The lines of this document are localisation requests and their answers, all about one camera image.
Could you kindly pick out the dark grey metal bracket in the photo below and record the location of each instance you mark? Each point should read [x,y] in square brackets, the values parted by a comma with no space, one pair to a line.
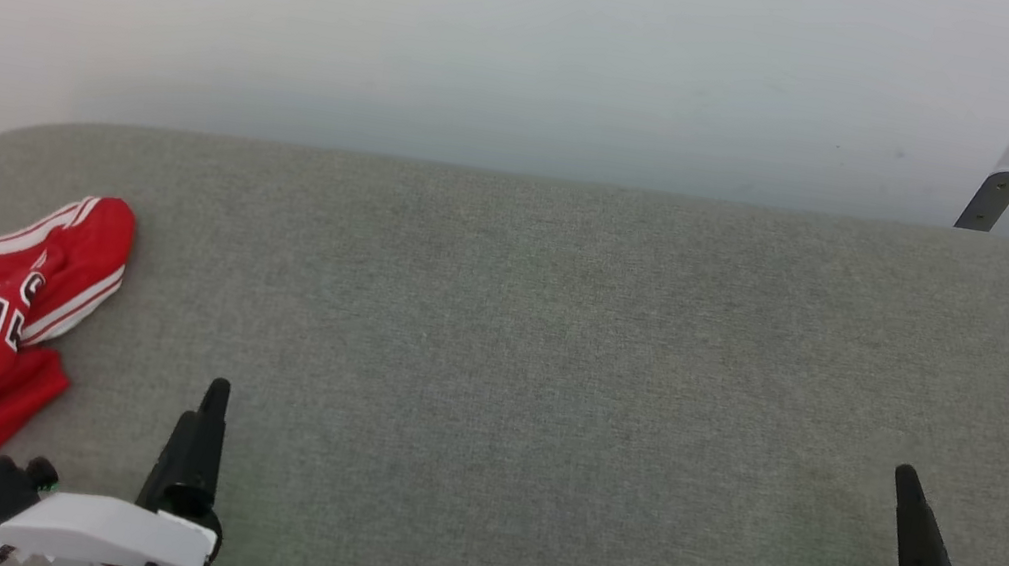
[988,203]

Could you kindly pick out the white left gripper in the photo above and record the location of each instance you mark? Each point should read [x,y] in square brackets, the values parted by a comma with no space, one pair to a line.
[100,538]

